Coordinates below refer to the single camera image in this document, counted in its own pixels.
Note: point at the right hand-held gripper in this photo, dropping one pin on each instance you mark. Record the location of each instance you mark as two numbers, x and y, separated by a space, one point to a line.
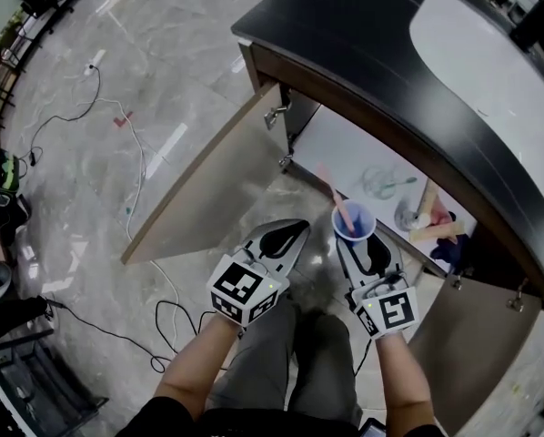
390 312

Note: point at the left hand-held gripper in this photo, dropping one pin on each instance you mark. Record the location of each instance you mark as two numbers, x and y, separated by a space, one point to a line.
244 289

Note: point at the blue plastic cup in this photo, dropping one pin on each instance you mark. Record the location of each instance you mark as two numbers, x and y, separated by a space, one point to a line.
363 221

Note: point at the pink toothbrush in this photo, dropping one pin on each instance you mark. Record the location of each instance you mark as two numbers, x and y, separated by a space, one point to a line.
333 189

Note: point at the clear glass cup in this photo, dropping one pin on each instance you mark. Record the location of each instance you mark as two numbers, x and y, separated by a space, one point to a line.
376 182

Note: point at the green toothbrush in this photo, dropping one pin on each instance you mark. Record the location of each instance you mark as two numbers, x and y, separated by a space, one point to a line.
401 181

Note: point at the dark vanity cabinet with sink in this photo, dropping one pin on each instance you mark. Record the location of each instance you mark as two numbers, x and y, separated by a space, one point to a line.
326 139

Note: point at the person's left forearm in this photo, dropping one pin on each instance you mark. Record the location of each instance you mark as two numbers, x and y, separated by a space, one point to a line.
194 371

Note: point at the person's right forearm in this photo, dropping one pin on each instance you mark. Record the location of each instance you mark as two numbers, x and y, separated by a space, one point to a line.
404 380

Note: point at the white sink basin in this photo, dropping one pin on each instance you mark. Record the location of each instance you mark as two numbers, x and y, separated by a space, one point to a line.
472 53

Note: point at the dark blue cloth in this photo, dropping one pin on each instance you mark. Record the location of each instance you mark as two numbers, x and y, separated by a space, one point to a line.
449 251

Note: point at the metal cabinet door hinge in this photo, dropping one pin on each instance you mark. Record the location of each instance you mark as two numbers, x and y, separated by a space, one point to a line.
286 159
517 298
274 114
457 281

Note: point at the pink cloth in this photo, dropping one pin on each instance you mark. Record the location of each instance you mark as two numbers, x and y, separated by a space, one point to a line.
445 219

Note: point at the grey cabinet door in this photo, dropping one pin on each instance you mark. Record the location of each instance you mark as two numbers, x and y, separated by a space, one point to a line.
472 335
208 189

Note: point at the person's grey trousers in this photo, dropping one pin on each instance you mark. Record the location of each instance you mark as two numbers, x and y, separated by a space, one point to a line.
263 362

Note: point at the person's black shirt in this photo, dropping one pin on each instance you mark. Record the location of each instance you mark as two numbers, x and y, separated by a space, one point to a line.
254 426

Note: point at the white power strip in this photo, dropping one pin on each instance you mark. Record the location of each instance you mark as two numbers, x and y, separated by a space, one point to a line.
89 68

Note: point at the black green helmet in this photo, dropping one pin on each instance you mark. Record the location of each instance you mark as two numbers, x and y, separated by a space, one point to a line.
1 171

